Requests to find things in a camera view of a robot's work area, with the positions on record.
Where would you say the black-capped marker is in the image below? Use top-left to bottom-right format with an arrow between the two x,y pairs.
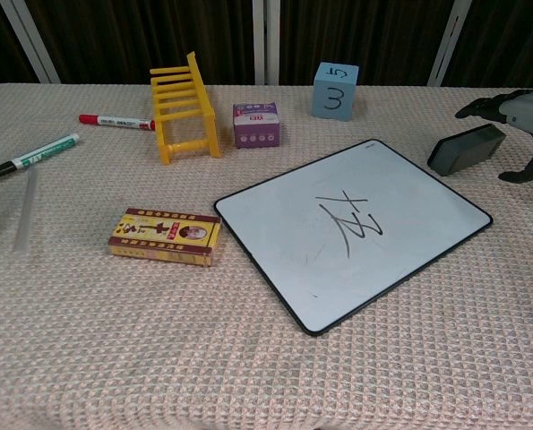
0,133 -> 81,185

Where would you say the white tablet board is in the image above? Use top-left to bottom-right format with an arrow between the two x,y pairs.
213,139 -> 494,336

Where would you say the blue numbered foam cube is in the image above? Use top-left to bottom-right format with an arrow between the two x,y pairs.
311,61 -> 360,122

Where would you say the yellow plastic rack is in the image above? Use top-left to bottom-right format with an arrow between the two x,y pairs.
149,51 -> 224,166

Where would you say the small purple carton box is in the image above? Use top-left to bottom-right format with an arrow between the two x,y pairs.
232,102 -> 281,150

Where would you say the red-capped marker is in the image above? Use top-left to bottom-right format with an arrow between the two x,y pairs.
78,114 -> 157,133

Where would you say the yellow red card box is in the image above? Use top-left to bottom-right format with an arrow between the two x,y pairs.
107,207 -> 222,268

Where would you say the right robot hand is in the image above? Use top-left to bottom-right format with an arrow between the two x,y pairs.
454,88 -> 533,183

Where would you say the pink woven tablecloth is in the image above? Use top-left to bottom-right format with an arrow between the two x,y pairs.
0,82 -> 533,430

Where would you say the dark grey whiteboard eraser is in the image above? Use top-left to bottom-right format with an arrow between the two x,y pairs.
427,124 -> 506,176

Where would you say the clear plastic tube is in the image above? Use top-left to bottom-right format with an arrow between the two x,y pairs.
14,168 -> 39,254

